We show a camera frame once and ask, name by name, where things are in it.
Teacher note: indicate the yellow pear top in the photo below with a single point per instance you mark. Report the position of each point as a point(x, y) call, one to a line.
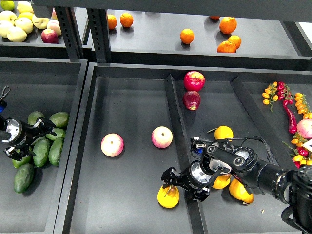
point(222, 132)

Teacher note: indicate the black left tray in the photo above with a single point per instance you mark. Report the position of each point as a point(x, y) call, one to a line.
point(48, 86)

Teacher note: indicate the green avocado middle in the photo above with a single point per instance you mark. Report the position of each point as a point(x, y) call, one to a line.
point(41, 151)

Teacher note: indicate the green avocado top right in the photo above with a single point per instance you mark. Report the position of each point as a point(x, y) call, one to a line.
point(60, 119)

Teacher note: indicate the dark red apple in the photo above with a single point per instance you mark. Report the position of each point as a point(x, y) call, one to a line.
point(191, 100)

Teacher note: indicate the orange on shelf centre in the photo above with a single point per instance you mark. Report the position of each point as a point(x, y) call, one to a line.
point(187, 36)

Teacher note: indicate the yellow pear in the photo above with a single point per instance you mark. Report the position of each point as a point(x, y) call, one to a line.
point(222, 181)
point(238, 191)
point(168, 197)
point(222, 132)

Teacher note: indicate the pale yellow apple front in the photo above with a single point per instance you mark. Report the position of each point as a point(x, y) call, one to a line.
point(16, 34)

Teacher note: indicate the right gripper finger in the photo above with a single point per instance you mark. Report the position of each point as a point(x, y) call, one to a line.
point(171, 177)
point(199, 194)

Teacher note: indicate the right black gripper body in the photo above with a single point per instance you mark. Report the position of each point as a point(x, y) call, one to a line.
point(195, 180)

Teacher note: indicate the orange on shelf left edge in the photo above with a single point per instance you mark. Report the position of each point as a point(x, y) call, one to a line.
point(112, 21)

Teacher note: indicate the black tray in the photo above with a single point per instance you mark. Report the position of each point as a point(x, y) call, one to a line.
point(48, 86)
point(117, 195)

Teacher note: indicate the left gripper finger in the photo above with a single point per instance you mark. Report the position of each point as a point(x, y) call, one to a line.
point(42, 127)
point(18, 154)

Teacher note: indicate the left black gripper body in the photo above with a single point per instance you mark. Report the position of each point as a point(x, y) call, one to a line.
point(22, 134)

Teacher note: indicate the dark green avocado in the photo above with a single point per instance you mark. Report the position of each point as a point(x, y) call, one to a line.
point(23, 178)

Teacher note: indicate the pink apple at right edge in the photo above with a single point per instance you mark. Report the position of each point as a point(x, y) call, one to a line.
point(304, 128)

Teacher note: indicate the orange on shelf front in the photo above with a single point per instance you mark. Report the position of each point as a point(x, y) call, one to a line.
point(226, 47)

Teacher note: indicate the green avocado top left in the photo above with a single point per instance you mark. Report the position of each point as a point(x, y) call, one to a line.
point(32, 118)

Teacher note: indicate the black middle tray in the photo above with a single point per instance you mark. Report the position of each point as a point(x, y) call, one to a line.
point(117, 195)

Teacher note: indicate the large orange on shelf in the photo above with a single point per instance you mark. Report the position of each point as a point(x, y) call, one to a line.
point(228, 25)

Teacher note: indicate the yellow pear bottom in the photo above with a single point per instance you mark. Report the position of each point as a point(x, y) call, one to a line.
point(238, 191)

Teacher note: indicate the orange cherry tomato vine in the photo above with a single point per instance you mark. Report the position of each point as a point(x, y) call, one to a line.
point(302, 106)

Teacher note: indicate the pink apple left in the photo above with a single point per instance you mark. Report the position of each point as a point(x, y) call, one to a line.
point(112, 145)

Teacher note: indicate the green avocado centre right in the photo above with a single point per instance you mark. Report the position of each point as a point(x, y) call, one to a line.
point(56, 133)

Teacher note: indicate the light green avocado bottom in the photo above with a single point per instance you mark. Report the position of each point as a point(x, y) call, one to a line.
point(24, 160)

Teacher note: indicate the bright red apple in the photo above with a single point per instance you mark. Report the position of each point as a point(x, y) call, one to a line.
point(194, 81)

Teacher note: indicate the red apple on shelf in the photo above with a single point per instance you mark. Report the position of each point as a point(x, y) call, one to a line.
point(49, 36)

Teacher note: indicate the orange on shelf right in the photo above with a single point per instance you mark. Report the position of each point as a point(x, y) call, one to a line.
point(236, 40)

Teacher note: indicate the red chili pepper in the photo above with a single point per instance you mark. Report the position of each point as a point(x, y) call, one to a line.
point(292, 128)

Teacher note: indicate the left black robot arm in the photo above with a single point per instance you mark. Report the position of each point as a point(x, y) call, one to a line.
point(3, 134)

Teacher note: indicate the black shelf post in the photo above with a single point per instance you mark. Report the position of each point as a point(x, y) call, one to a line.
point(100, 34)

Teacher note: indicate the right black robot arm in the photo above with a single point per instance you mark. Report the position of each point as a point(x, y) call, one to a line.
point(219, 157)

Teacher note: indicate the cherry tomato vine left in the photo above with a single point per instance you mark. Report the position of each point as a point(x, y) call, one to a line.
point(270, 95)

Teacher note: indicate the green avocado lower right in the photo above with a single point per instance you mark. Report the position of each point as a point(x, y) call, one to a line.
point(55, 151)

